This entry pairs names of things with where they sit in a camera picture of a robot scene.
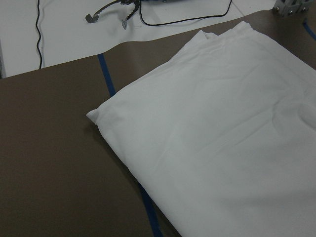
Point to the white long-sleeve printed shirt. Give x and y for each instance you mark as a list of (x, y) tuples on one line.
[(222, 136)]

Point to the aluminium frame post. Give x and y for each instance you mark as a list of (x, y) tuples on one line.
[(284, 8)]

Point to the metal reacher grabber stick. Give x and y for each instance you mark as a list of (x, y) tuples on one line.
[(108, 9)]

